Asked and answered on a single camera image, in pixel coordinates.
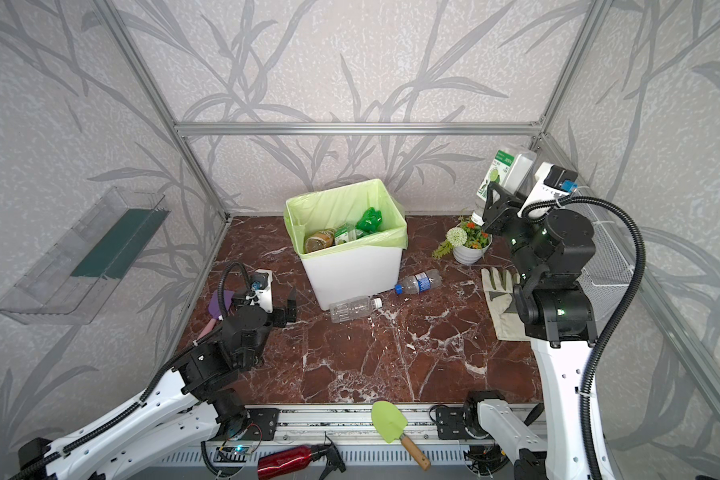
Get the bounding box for square bottle green label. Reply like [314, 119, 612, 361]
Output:
[471, 144, 537, 226]

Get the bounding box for brown tea bottle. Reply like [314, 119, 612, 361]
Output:
[304, 228, 335, 254]

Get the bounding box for green plastic soda bottle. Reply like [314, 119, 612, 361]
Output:
[334, 223, 367, 246]

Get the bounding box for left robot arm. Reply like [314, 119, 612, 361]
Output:
[15, 262, 297, 479]

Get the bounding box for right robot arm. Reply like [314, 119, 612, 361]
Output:
[476, 182, 646, 479]

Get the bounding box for white bin with green liner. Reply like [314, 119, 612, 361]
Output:
[284, 179, 408, 311]

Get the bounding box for blue label bottle near bin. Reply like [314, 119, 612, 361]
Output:
[394, 269, 443, 295]

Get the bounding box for white potted flower plant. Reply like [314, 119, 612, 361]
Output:
[431, 219, 492, 266]

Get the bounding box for clear bottle white cap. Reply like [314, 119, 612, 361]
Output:
[330, 296, 383, 323]

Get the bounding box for beige gardening glove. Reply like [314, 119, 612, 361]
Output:
[481, 267, 530, 341]

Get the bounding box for purple pink spatula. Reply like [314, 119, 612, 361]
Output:
[198, 290, 234, 338]

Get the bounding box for green circuit board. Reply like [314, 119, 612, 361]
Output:
[216, 445, 258, 463]

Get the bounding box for red spray bottle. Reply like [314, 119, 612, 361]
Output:
[257, 443, 347, 480]

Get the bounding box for green garden trowel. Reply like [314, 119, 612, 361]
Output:
[371, 401, 431, 471]

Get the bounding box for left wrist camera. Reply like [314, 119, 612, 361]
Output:
[249, 269, 274, 313]

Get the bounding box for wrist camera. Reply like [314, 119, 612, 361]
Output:
[249, 269, 274, 313]
[517, 162, 578, 218]

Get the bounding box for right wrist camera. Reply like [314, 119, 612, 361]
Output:
[517, 162, 578, 218]

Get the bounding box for white wire mesh basket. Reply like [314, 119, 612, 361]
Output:
[565, 203, 634, 324]

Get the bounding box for aluminium frame crossbar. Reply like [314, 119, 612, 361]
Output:
[174, 122, 541, 136]

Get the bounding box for clear acrylic wall shelf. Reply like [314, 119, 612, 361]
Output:
[0, 187, 170, 326]

